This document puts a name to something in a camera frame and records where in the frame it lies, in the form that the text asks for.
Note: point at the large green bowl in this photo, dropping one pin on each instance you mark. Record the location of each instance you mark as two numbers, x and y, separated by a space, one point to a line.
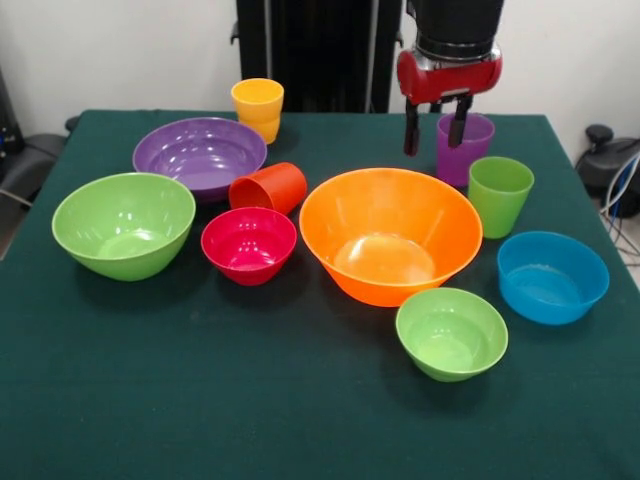
125 230

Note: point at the purple cup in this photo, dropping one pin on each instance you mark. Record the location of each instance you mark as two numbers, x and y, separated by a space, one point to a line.
457 165

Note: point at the purple bowl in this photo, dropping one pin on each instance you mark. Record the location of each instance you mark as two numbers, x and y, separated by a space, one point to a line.
200 160

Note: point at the yellow cup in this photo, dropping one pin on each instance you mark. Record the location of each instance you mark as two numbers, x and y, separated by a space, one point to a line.
257 107

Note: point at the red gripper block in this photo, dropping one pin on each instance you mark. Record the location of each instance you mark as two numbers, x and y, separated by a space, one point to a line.
445 80

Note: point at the red-orange cup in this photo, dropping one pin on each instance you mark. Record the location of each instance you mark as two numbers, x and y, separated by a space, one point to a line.
280 187

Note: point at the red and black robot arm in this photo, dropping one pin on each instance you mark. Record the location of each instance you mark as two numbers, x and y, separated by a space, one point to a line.
457 25

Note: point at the green cup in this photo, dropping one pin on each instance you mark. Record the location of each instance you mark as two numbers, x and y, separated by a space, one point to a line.
497 200

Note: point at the pink bowl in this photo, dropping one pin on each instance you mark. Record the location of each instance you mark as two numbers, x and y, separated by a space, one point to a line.
248 250

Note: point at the small green bowl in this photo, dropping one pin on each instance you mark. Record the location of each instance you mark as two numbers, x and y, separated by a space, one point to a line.
450 335

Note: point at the large orange bowl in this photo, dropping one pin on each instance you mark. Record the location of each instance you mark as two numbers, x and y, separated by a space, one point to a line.
385 240

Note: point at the dark green table cloth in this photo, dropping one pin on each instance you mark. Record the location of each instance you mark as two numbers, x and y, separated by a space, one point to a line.
200 375

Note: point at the blue bowl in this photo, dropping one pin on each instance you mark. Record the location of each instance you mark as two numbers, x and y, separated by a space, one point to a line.
550 280

